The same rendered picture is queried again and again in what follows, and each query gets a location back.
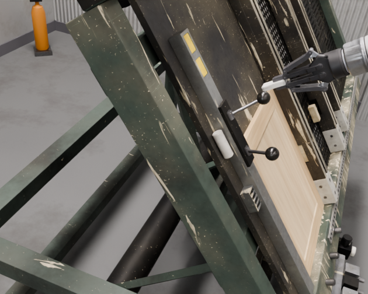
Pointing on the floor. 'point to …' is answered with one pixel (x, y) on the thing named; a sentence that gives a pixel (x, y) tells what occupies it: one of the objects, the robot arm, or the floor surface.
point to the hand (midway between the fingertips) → (274, 84)
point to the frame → (82, 219)
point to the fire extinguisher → (40, 30)
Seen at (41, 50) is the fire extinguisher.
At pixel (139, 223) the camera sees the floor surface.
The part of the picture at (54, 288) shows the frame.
